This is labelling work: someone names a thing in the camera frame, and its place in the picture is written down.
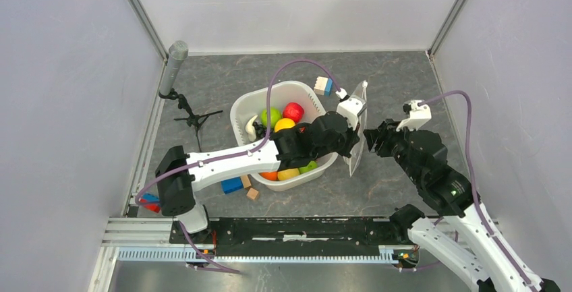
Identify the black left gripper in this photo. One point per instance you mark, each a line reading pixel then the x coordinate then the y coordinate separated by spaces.
pixel 353 138

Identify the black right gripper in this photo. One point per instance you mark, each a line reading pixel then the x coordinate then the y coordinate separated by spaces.
pixel 385 131

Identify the clear dotted zip bag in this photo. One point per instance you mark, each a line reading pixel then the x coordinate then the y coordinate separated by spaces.
pixel 359 147

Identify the yellow apple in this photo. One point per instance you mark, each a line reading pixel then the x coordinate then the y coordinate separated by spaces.
pixel 284 123

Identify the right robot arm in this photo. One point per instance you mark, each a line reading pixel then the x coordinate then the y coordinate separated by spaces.
pixel 489 263

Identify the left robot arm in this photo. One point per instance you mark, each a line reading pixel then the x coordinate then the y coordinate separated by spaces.
pixel 179 175

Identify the small green lime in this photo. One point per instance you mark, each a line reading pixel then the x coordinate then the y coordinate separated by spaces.
pixel 309 167

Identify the red apple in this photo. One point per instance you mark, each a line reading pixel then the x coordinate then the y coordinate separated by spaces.
pixel 293 111

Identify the white and blue block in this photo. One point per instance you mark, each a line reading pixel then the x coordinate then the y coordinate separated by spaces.
pixel 323 86

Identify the yellow bumpy lemon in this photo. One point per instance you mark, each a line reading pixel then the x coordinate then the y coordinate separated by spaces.
pixel 287 174

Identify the green apple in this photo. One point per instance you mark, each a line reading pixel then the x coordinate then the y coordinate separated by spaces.
pixel 269 118

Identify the orange fruit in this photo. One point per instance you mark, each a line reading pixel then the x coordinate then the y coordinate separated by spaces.
pixel 270 176

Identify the white garlic clove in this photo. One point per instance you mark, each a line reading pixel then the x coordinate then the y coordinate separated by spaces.
pixel 250 129

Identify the white plastic basket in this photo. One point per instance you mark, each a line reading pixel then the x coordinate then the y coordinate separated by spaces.
pixel 282 93

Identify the tan wooden block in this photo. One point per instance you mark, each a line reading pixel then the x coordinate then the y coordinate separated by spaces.
pixel 246 181

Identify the small wooden cube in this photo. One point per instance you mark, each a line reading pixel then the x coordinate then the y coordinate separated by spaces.
pixel 253 194

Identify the blue green stacked blocks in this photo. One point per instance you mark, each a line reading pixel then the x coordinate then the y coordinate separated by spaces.
pixel 231 185

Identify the black microphone tripod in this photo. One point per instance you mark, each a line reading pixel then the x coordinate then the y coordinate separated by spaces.
pixel 195 121

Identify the grey microphone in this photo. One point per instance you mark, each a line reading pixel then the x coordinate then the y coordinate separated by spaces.
pixel 178 53

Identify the red blue block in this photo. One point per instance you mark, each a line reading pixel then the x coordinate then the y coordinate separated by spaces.
pixel 150 202

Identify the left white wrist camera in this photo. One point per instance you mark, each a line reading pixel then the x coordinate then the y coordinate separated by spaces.
pixel 354 108

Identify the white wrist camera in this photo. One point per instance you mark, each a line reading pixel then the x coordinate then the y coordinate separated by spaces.
pixel 418 114
pixel 354 108

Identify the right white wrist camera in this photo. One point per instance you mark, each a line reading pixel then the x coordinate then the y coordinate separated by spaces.
pixel 418 114

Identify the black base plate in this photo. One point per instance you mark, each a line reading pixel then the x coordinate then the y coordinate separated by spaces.
pixel 299 236

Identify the aluminium rail frame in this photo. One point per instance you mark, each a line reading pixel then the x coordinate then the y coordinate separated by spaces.
pixel 168 239

